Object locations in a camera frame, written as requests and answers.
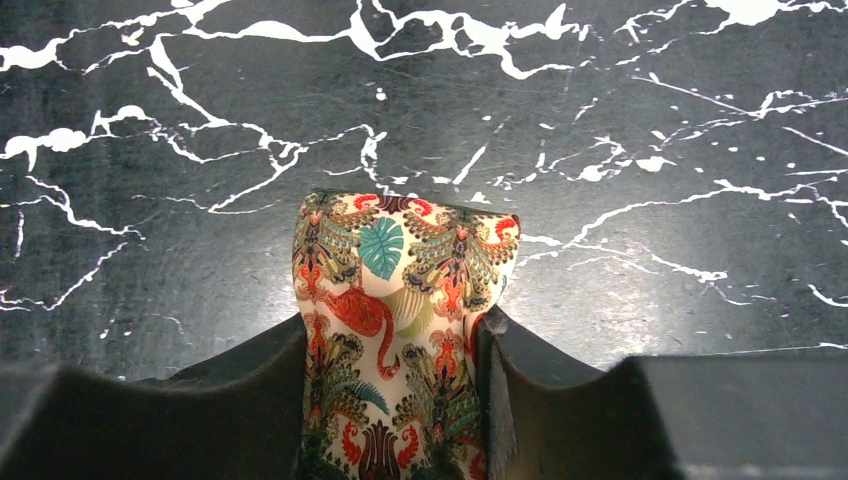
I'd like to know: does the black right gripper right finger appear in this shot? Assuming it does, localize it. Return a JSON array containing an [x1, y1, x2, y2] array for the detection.
[[475, 308, 847, 479]]

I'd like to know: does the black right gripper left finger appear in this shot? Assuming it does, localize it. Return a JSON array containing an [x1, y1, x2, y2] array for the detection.
[[1, 316, 305, 479]]

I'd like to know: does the cream flamingo paisley tie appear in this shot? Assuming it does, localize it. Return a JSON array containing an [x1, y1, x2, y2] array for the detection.
[[292, 189, 521, 479]]

